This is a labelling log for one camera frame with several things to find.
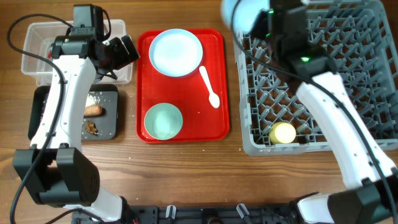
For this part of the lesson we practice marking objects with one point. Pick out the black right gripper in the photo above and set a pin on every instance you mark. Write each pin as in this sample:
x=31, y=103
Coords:
x=257, y=30

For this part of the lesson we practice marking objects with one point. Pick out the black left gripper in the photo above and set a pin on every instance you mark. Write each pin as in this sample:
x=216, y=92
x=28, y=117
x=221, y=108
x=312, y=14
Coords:
x=124, y=58

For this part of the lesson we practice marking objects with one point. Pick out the light blue bowl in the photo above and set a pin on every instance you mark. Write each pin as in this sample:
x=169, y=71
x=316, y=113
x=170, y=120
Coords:
x=245, y=13

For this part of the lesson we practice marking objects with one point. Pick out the brown food scrap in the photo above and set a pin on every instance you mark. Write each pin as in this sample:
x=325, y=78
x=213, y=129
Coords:
x=91, y=128

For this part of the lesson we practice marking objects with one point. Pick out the green bowl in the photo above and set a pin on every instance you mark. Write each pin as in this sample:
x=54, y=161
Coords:
x=163, y=121

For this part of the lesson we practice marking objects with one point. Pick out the yellow plastic cup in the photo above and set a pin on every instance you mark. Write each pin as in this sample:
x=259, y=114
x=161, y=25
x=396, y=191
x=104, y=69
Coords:
x=282, y=133

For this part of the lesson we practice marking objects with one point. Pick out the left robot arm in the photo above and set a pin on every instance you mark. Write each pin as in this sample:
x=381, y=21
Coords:
x=53, y=169

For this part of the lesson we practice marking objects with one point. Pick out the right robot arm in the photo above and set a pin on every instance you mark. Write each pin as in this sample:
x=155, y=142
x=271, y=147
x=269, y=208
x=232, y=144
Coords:
x=369, y=175

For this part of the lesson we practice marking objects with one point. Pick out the grey dishwasher rack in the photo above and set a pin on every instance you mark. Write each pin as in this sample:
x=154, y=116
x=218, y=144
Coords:
x=358, y=37

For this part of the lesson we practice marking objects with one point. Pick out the light blue plate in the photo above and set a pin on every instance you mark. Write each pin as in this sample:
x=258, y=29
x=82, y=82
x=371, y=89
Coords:
x=175, y=52

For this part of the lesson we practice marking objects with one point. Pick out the black plastic tray bin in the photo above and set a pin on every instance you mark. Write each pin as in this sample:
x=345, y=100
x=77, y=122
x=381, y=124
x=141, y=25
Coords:
x=106, y=123

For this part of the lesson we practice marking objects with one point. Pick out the clear plastic bin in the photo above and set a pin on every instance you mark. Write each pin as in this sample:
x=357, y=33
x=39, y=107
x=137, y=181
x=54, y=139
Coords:
x=39, y=37

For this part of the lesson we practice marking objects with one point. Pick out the white plastic spoon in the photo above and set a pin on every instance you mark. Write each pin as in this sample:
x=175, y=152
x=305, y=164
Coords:
x=213, y=97

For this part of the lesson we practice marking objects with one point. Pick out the red serving tray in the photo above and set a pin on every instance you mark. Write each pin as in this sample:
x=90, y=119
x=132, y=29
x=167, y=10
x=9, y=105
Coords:
x=201, y=121

